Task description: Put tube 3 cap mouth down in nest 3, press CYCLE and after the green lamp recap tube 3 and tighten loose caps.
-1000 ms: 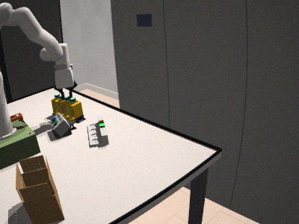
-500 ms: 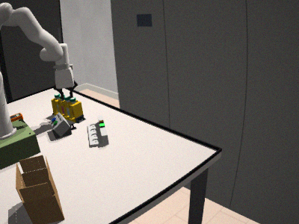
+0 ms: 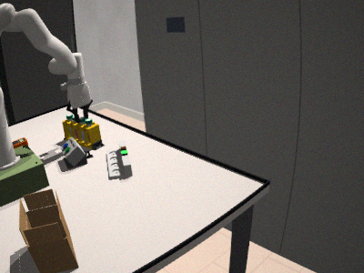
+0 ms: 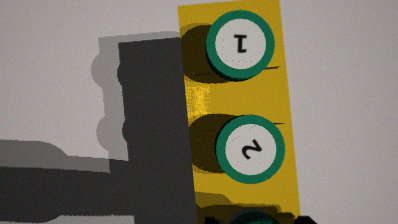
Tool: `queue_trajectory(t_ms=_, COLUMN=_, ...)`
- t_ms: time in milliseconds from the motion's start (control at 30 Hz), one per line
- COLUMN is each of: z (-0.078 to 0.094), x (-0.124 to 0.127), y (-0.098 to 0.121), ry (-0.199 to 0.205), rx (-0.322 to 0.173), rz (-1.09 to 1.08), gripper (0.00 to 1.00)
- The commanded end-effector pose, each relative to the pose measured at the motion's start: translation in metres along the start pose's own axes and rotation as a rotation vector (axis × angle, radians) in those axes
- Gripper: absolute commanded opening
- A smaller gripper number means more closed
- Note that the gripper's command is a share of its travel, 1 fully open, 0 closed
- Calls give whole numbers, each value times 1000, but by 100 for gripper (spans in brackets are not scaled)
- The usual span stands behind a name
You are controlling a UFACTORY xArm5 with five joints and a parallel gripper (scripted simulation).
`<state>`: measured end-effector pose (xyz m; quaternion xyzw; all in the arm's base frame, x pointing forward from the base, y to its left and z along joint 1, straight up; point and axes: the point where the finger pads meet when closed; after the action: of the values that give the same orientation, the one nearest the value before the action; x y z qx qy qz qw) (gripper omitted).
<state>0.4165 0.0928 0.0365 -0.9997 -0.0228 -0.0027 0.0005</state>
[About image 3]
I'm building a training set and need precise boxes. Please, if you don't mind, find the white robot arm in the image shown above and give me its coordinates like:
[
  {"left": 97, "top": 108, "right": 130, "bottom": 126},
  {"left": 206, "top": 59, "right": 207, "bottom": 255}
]
[{"left": 0, "top": 4, "right": 85, "bottom": 170}]

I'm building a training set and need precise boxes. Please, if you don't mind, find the black table edge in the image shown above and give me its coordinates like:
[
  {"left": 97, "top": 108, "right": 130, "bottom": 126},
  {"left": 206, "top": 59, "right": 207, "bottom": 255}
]
[{"left": 8, "top": 104, "right": 270, "bottom": 273}]

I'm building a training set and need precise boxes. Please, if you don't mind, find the orange handheld multimeter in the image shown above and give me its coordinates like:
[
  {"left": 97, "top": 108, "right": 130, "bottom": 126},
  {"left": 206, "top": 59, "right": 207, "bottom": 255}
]
[{"left": 12, "top": 137, "right": 28, "bottom": 148}]

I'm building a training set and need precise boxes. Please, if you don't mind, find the brown cardboard box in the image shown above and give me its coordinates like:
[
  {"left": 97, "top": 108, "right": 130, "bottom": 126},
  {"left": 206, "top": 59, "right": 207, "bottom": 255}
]
[{"left": 19, "top": 189, "right": 79, "bottom": 273}]

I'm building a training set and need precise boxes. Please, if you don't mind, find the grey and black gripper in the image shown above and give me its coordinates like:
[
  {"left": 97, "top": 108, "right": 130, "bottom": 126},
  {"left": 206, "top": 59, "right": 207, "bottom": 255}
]
[{"left": 66, "top": 82, "right": 93, "bottom": 123}]

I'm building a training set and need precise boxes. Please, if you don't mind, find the grey button housing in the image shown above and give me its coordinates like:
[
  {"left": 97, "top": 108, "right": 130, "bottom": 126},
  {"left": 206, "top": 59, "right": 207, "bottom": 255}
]
[{"left": 61, "top": 137, "right": 93, "bottom": 169}]

